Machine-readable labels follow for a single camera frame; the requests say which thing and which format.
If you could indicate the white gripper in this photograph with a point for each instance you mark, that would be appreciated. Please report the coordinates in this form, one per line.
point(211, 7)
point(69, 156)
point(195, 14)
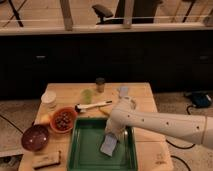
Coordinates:
point(114, 128)

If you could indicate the grey blue sponge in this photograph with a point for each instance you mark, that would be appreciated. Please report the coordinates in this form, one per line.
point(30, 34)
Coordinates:
point(109, 144)

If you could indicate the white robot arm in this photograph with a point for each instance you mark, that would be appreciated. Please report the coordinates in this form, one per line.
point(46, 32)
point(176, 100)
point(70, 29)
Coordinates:
point(196, 129)

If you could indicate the green plastic tray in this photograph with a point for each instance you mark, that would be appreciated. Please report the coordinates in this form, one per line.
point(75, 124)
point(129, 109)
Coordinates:
point(84, 150)

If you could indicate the yellow banana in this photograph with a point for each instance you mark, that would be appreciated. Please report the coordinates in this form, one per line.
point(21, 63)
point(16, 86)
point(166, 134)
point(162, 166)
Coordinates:
point(105, 110)

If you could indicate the pale blue small cup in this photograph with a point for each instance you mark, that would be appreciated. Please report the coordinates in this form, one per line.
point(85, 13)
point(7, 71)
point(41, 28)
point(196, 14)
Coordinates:
point(123, 91)

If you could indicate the green translucent cup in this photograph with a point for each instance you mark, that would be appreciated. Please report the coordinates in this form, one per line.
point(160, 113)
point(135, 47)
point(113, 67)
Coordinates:
point(86, 96)

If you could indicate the brown spice jar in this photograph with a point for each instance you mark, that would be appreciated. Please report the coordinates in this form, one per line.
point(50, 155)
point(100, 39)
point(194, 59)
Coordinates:
point(100, 84)

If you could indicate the orange bowl with nuts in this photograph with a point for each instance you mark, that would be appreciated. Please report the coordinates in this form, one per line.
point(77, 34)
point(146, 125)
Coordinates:
point(62, 121)

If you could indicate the yellow fruit piece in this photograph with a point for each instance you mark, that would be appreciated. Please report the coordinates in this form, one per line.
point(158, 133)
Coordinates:
point(45, 120)

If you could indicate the white lidded cup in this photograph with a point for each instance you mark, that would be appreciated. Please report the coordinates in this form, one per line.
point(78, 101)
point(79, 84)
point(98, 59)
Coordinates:
point(49, 99)

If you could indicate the dark purple bowl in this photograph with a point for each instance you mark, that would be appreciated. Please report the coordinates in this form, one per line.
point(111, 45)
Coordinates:
point(35, 138)

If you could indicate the dark cabinet counter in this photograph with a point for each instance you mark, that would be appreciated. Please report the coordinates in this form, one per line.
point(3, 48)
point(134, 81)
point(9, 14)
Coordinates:
point(167, 60)

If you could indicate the wooden block brush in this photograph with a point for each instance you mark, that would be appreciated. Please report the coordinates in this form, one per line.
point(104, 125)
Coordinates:
point(45, 160)

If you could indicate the dark bag on floor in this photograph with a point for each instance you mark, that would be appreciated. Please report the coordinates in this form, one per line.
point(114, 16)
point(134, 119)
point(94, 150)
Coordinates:
point(199, 99)

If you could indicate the black office chair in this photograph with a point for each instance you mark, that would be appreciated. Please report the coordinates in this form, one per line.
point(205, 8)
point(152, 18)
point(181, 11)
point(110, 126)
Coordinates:
point(105, 15)

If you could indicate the white handled tool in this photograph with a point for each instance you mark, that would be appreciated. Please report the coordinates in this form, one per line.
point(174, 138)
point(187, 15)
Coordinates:
point(81, 108)

